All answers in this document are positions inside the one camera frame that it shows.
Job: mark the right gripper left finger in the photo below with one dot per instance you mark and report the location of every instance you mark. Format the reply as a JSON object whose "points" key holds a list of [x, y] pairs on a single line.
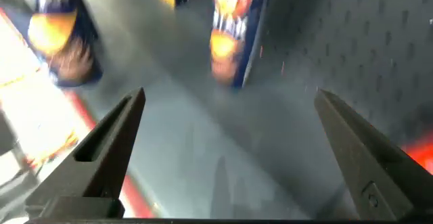
{"points": [[111, 170]]}

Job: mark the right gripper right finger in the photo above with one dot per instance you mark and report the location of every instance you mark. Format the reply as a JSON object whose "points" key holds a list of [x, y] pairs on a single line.
{"points": [[368, 170]]}

